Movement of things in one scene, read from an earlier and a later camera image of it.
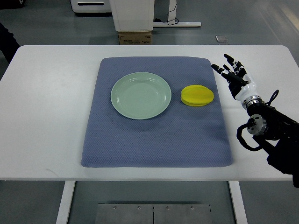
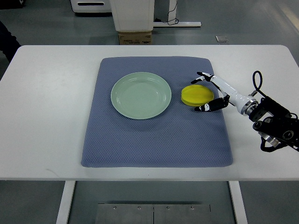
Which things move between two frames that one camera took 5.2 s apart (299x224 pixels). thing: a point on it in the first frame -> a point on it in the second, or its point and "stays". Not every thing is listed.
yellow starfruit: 196,95 stays
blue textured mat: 183,136 stays
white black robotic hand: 239,85 -> 246,105
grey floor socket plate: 221,38 stays
